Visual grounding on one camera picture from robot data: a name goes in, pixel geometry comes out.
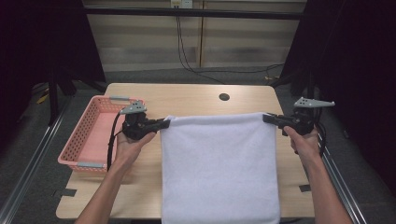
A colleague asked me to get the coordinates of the left hand-held gripper black cable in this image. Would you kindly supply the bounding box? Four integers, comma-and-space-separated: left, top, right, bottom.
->
106, 111, 125, 172

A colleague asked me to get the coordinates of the hand-held gripper black cable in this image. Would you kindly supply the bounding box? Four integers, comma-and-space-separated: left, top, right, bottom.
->
106, 111, 125, 172
313, 106, 327, 157

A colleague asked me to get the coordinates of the person's left hand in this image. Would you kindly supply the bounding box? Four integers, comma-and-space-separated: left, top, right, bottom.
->
115, 132, 156, 167

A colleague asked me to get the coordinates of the person's right hand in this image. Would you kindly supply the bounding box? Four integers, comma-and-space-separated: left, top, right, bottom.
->
283, 126, 321, 162

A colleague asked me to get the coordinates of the right hand-held gripper black cable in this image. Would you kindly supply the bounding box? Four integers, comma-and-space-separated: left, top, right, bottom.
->
313, 106, 327, 157

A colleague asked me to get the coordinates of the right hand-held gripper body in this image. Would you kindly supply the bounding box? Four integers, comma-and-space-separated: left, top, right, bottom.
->
284, 96, 336, 136

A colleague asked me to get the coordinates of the silver metal floor rail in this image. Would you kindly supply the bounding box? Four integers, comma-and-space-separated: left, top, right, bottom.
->
293, 96, 368, 224
0, 102, 73, 224

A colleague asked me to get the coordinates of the white patterned towel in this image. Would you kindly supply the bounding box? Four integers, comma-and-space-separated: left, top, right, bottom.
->
159, 112, 281, 224

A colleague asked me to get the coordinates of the black hanging power cable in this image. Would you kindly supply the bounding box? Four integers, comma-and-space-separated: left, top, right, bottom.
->
176, 15, 285, 85

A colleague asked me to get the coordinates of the black tape strip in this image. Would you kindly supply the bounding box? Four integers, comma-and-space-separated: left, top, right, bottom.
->
52, 187, 78, 198

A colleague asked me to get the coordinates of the black curtain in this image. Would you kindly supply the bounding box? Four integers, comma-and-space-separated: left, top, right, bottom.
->
279, 0, 396, 188
0, 0, 106, 150

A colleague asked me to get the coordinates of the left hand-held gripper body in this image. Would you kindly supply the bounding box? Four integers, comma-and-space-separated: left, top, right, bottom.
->
119, 100, 157, 141

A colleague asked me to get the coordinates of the black metal stand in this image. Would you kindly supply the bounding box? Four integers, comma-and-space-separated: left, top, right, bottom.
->
46, 62, 108, 127

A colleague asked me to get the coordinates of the black horizontal metal bar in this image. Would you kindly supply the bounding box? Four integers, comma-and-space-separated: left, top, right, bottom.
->
83, 7, 307, 21

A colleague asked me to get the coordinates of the pink perforated plastic basket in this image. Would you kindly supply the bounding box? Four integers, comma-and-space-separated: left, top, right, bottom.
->
57, 95, 147, 174

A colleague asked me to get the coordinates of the white wall socket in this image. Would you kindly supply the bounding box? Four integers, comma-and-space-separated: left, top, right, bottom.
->
170, 0, 194, 9

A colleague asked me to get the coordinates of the yellow floor item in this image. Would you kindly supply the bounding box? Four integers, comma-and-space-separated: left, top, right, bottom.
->
35, 92, 50, 105

